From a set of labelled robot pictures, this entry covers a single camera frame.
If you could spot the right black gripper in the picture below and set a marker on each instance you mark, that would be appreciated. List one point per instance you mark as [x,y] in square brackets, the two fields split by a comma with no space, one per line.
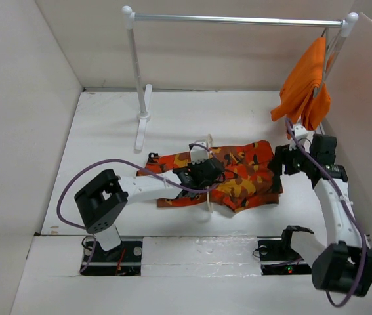
[282,155]

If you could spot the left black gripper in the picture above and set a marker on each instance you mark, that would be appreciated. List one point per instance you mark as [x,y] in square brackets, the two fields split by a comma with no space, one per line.
[210,184]

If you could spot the orange camouflage trousers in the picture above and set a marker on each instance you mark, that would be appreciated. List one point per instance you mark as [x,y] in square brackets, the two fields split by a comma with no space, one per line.
[249,181]

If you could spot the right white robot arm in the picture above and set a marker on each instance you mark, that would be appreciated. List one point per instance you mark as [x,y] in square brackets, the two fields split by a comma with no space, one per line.
[344,264]

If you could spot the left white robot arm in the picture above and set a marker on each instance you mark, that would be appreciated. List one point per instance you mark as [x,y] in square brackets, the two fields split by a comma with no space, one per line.
[101,200]

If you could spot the orange cloth on hanger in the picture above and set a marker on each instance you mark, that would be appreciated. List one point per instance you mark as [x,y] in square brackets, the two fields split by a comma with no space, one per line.
[303,96]

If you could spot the grey hanger holding cloth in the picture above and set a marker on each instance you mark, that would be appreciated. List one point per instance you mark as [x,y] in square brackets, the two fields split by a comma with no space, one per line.
[330,45]

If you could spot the white foam block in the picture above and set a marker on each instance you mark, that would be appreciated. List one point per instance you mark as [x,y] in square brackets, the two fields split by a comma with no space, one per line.
[203,257]

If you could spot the white metal clothes rack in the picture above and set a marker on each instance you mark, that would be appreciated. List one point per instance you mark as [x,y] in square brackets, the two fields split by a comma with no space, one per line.
[144,92]

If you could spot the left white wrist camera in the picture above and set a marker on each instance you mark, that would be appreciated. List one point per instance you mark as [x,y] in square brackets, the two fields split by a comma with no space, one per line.
[199,152]

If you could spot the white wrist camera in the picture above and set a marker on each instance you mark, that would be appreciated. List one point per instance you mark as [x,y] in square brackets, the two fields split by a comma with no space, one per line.
[199,152]
[300,133]

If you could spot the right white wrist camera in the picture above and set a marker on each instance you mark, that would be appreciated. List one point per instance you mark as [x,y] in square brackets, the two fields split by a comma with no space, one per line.
[300,133]

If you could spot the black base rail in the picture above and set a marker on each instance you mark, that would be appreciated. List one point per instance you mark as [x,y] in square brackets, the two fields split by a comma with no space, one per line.
[126,260]

